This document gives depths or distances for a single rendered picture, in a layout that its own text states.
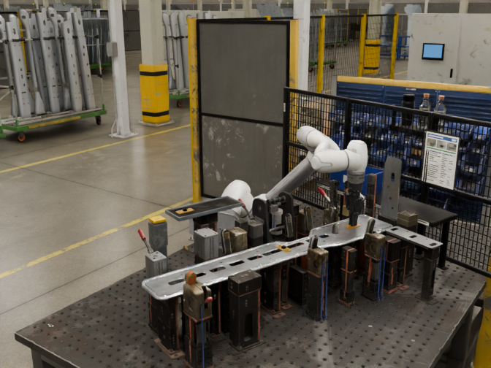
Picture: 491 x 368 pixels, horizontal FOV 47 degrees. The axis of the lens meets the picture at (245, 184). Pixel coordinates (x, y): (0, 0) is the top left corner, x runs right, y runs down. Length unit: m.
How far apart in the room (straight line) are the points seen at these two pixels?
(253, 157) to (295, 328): 3.13
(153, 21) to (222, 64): 4.98
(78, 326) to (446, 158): 2.07
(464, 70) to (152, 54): 5.29
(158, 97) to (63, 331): 8.13
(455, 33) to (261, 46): 4.83
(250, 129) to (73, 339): 3.34
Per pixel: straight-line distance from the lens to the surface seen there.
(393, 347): 2.61
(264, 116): 5.39
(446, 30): 9.62
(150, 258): 2.49
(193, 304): 2.21
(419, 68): 9.77
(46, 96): 10.77
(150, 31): 10.47
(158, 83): 10.53
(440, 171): 3.26
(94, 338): 2.67
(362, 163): 2.85
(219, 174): 5.87
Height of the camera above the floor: 2.10
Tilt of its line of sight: 17 degrees down
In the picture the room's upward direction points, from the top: straight up
